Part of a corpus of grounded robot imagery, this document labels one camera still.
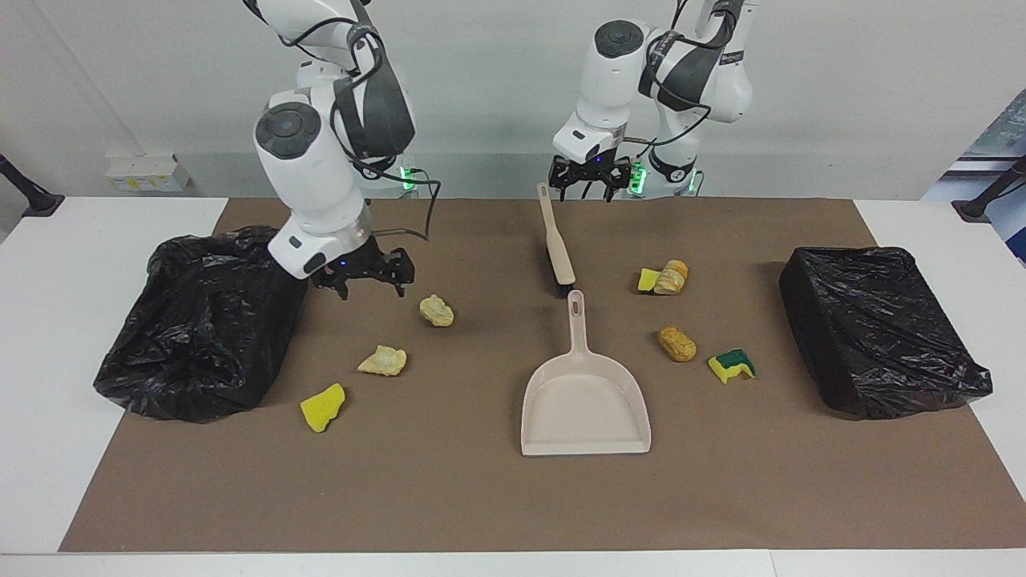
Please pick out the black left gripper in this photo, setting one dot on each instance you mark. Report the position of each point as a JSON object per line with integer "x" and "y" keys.
{"x": 593, "y": 170}

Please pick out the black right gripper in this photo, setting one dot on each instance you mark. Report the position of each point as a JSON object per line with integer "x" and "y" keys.
{"x": 365, "y": 264}

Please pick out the beige hand brush black bristles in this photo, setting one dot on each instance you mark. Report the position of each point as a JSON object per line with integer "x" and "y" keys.
{"x": 555, "y": 240}

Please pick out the rounded beige scrap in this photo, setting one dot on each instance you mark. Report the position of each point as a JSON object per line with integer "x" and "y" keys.
{"x": 437, "y": 311}

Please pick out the small yellow sponge piece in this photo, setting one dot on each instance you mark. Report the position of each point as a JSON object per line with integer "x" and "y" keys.
{"x": 647, "y": 281}

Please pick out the striped orange beige foam roll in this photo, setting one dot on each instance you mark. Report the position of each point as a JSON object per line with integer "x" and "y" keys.
{"x": 672, "y": 277}

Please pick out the yellow sponge chunk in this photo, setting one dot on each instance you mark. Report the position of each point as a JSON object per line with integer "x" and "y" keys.
{"x": 323, "y": 407}

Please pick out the brown bread roll toy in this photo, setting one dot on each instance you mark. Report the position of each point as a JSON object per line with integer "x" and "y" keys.
{"x": 677, "y": 344}

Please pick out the beige plastic dustpan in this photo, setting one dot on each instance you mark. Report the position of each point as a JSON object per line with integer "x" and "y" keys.
{"x": 585, "y": 409}

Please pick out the green and yellow sponge piece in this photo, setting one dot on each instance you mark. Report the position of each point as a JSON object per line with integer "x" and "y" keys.
{"x": 729, "y": 367}

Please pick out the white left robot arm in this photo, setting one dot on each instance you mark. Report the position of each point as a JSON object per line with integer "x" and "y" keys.
{"x": 601, "y": 96}

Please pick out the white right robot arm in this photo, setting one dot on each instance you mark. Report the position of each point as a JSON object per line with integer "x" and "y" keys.
{"x": 313, "y": 184}

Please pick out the black plastic bag bin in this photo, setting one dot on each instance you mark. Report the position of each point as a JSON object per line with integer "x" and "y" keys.
{"x": 200, "y": 361}
{"x": 874, "y": 336}

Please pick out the brown table mat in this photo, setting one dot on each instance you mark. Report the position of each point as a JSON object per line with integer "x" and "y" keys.
{"x": 481, "y": 497}

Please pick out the black stand foot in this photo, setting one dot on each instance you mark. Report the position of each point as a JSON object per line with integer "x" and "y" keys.
{"x": 32, "y": 196}
{"x": 986, "y": 200}

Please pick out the blue grey background structure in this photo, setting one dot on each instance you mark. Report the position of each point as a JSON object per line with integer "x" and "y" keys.
{"x": 994, "y": 152}

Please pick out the white wall socket box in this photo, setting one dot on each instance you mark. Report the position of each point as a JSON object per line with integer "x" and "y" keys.
{"x": 148, "y": 172}

